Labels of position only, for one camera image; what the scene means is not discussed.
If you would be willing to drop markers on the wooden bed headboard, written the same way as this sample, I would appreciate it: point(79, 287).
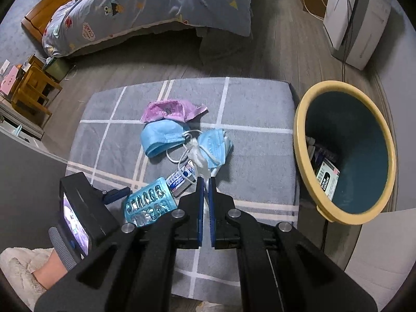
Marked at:
point(36, 20)

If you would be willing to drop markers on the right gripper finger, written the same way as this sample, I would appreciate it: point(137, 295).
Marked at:
point(279, 268)

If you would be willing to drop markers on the blue pill blister pack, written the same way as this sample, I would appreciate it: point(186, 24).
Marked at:
point(146, 205)

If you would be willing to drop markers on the blue white small packet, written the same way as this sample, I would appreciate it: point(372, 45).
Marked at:
point(181, 179)

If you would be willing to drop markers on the small wooden stool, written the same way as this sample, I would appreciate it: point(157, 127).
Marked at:
point(33, 91)

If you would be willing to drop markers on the grey Coltalin medicine box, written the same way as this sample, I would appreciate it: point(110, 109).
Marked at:
point(327, 177)

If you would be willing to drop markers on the white tissue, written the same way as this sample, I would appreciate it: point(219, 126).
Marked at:
point(198, 160)

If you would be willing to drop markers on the green small bin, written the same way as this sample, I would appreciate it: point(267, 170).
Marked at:
point(56, 68)

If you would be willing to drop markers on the blue patterned duvet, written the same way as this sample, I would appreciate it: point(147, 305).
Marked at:
point(82, 23)

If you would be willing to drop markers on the yellow rimmed teal trash bin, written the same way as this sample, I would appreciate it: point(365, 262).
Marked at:
point(348, 123)

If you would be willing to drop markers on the pink box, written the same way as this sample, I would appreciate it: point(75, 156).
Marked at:
point(8, 82)

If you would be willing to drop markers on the purple snack wrapper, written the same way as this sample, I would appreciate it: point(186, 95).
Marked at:
point(172, 109)

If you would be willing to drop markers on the blue face mask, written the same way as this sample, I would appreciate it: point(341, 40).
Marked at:
point(215, 146)
point(159, 136)

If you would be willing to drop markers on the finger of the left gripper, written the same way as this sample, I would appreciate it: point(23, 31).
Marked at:
point(132, 269)

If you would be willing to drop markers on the white air purifier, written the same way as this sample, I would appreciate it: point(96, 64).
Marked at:
point(354, 29)

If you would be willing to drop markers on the person's left hand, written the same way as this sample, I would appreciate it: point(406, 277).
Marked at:
point(51, 272)

